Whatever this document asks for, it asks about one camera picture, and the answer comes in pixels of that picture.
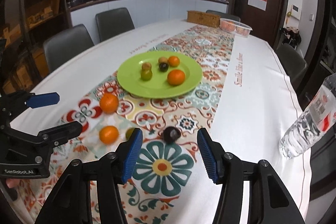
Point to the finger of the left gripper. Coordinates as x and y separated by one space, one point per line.
42 100
61 134

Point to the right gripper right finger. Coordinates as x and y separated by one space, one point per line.
269 199

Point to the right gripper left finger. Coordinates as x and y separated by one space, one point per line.
70 201

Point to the dark plum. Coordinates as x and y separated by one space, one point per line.
163 67
171 134

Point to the large orange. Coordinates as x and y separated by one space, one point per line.
176 77
109 103

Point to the person left hand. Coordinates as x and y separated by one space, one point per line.
12 182

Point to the small orange kumquat left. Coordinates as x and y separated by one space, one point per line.
108 134

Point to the small orange kumquat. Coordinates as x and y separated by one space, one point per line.
108 134
173 61

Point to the grey chair near left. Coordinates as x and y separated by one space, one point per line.
66 45

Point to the grey chair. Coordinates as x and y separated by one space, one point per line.
294 65
114 22
66 45

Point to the green tomato right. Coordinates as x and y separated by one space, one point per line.
129 133

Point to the green tomato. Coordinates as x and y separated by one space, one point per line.
146 74
129 133

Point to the patterned table runner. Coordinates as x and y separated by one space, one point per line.
162 172

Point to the clear water bottle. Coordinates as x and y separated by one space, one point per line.
313 123

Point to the grey chair far left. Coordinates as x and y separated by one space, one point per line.
114 22

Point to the green tomato left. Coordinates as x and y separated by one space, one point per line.
146 74

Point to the white tablecloth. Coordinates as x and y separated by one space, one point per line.
257 105

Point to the green plate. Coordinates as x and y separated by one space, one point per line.
159 86

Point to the brown longan left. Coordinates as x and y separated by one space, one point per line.
146 66

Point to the brown longan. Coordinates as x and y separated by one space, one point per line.
146 66
162 60

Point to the brown longan right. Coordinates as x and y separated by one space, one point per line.
162 60

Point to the grey chair right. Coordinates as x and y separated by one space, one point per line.
294 65

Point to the small orange kumquat right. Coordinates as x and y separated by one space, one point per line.
173 61

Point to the plastic fruit basket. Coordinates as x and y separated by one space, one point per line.
235 27

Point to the woven brown box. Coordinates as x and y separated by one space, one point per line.
203 18

